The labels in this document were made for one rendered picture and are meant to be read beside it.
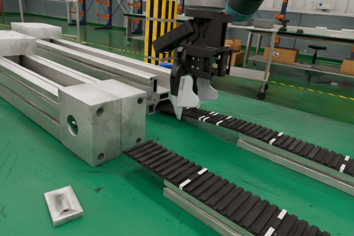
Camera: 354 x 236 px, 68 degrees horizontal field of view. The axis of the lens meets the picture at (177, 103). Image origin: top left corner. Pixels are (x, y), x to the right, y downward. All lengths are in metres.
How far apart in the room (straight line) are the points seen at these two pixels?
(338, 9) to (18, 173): 7.78
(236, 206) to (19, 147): 0.34
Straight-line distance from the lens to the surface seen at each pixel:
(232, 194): 0.31
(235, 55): 5.46
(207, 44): 0.48
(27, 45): 0.75
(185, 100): 0.50
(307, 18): 7.98
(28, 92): 0.55
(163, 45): 0.54
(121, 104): 0.39
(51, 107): 0.47
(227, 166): 0.42
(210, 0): 0.47
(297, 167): 0.45
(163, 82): 0.61
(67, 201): 0.34
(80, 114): 0.39
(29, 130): 0.53
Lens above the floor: 1.00
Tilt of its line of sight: 20 degrees down
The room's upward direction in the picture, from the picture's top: 5 degrees clockwise
